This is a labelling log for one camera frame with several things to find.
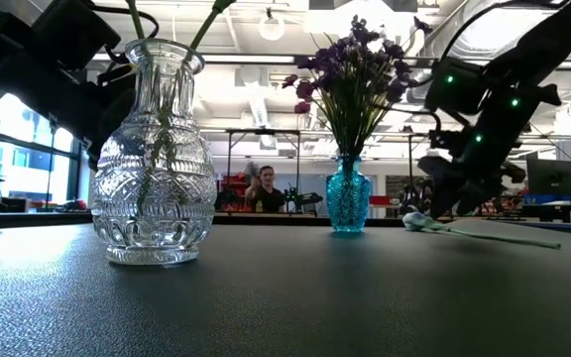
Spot purple artificial flower bunch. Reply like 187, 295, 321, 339
359, 15, 435, 160
314, 14, 381, 160

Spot red background shelving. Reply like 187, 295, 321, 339
218, 173, 247, 212

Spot clear glass vase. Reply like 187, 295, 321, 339
90, 38, 217, 267

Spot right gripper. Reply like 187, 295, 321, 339
416, 123, 527, 219

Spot blue glass vase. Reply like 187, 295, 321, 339
325, 156, 372, 233

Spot background computer monitor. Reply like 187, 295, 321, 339
526, 157, 571, 197

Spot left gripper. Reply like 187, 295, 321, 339
66, 61, 141, 173

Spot magenta artificial flower bunch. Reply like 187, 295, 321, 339
282, 72, 356, 160

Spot black table mat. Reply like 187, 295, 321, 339
0, 217, 571, 357

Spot person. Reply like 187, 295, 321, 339
244, 165, 286, 214

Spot pink artificial tulip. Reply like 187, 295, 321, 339
164, 0, 237, 150

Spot blue background table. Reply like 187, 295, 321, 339
522, 192, 571, 224

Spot round white ceiling lamp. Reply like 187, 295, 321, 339
258, 7, 286, 42

